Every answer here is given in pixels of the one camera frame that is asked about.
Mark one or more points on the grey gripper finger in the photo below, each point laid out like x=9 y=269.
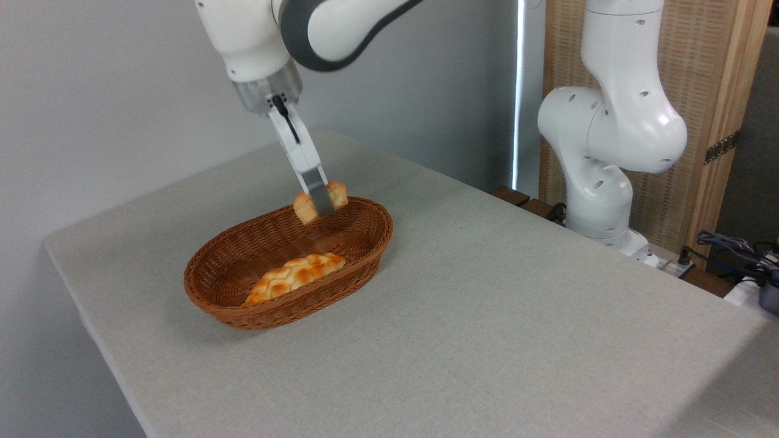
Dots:
x=317 y=191

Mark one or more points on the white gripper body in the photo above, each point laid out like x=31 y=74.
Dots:
x=296 y=143

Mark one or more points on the round muffin-shaped bread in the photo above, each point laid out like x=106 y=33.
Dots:
x=304 y=208

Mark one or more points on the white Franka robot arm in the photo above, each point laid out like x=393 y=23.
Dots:
x=621 y=121

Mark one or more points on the long patterned bread loaf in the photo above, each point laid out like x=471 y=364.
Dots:
x=295 y=275

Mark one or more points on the brown oval wicker basket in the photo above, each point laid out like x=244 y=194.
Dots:
x=292 y=311

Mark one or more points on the grey tablecloth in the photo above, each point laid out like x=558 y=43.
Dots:
x=487 y=316

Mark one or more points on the black metal hinge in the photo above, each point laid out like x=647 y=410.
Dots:
x=722 y=147

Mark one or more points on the wooden rattan screen panel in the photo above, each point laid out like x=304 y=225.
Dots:
x=706 y=67

